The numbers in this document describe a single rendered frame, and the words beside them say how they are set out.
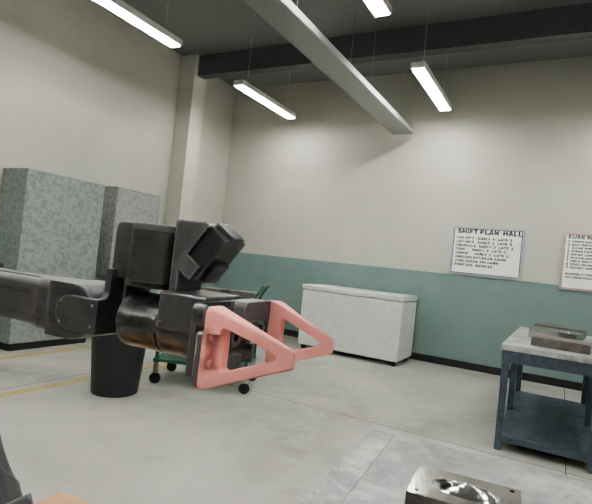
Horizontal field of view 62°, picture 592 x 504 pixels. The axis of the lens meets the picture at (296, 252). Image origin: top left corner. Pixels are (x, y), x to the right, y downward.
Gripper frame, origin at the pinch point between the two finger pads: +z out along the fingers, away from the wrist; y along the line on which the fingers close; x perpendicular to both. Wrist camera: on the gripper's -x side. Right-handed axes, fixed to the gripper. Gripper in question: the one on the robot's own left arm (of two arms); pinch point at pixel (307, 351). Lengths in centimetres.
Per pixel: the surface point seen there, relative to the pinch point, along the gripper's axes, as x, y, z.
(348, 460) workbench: 40, 79, -16
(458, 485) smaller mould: 34, 65, 11
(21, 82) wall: -169, 342, -511
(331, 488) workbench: 40, 62, -14
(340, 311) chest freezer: 61, 624, -192
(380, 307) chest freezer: 46, 619, -136
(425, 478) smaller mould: 33, 62, 5
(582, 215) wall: -103, 683, 96
